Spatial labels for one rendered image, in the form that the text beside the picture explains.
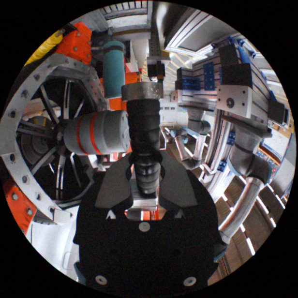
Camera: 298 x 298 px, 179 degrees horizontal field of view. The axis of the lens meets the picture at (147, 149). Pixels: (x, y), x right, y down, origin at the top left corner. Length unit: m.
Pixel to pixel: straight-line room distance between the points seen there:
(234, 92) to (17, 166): 0.51
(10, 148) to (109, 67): 0.37
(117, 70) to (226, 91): 0.38
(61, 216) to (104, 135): 0.24
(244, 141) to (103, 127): 0.51
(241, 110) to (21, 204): 0.52
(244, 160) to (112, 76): 0.63
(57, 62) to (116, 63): 0.21
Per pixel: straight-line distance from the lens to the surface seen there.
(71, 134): 0.31
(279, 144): 5.94
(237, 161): 0.51
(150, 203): 0.17
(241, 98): 0.33
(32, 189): 0.23
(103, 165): 0.42
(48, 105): 0.38
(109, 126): 0.24
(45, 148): 0.70
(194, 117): 0.80
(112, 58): 0.42
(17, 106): 0.22
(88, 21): 0.71
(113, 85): 0.38
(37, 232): 0.67
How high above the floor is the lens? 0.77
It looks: 29 degrees up
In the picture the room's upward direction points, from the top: 177 degrees clockwise
